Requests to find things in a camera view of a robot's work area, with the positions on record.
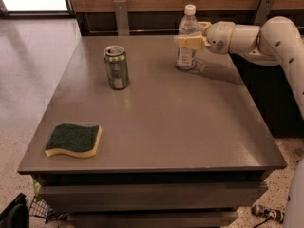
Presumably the left metal wall bracket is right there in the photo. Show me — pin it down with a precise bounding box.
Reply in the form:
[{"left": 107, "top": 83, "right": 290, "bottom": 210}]
[{"left": 114, "top": 0, "right": 130, "bottom": 36}]

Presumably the black wire basket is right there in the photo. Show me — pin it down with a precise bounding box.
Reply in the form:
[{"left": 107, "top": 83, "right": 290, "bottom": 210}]
[{"left": 29, "top": 197, "right": 67, "bottom": 223}]

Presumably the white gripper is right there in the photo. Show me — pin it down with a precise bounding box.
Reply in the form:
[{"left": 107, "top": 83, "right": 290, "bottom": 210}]
[{"left": 174, "top": 22, "right": 236, "bottom": 54}]

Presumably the power strip on floor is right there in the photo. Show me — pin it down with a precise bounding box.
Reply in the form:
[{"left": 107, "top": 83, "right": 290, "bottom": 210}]
[{"left": 251, "top": 204, "right": 284, "bottom": 223}]

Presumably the metal wall bracket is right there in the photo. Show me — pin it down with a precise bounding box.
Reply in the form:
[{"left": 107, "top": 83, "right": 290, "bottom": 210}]
[
  {"left": 253, "top": 0, "right": 275, "bottom": 26},
  {"left": 114, "top": 0, "right": 130, "bottom": 36}
]

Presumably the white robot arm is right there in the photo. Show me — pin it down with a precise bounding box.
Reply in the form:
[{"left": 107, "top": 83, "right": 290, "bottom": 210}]
[{"left": 174, "top": 16, "right": 304, "bottom": 117}]

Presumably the green and yellow sponge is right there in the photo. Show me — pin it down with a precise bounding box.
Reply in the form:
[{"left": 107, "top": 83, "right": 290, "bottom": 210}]
[{"left": 45, "top": 123, "right": 103, "bottom": 159}]

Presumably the black object bottom left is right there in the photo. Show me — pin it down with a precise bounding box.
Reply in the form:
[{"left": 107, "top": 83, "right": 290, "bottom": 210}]
[{"left": 0, "top": 193, "right": 29, "bottom": 228}]

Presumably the grey cabinet with drawers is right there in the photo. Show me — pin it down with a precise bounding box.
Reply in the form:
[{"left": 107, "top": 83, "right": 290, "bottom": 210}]
[{"left": 19, "top": 36, "right": 286, "bottom": 228}]

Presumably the metal wall rail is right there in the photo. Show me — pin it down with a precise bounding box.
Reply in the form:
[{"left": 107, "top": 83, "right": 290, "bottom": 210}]
[{"left": 87, "top": 29, "right": 179, "bottom": 36}]

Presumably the clear plastic water bottle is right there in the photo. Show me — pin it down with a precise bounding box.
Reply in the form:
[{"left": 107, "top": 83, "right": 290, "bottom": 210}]
[{"left": 177, "top": 4, "right": 199, "bottom": 70}]

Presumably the green soda can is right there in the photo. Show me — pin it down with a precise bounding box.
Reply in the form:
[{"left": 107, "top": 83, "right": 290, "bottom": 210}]
[{"left": 104, "top": 46, "right": 130, "bottom": 90}]

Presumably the right metal wall bracket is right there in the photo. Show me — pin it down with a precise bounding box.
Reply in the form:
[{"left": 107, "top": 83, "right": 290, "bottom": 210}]
[{"left": 253, "top": 0, "right": 275, "bottom": 26}]

